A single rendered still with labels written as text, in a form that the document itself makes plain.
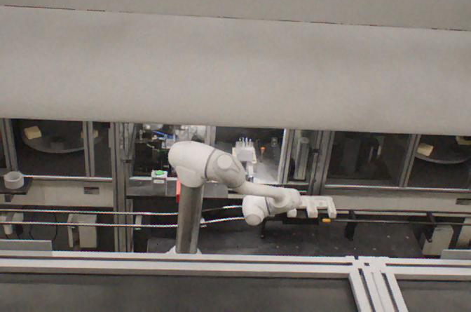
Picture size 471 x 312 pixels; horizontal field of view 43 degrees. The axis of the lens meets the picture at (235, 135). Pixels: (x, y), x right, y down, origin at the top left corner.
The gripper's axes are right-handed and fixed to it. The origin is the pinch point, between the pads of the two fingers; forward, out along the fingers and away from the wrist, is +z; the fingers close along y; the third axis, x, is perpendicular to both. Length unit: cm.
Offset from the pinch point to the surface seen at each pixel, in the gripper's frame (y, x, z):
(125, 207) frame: -30, 67, 3
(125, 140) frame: 15, 66, 3
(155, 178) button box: 1, 50, -11
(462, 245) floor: -102, -171, 58
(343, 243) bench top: -33, -54, -20
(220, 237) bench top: -32.8, 13.8, -16.8
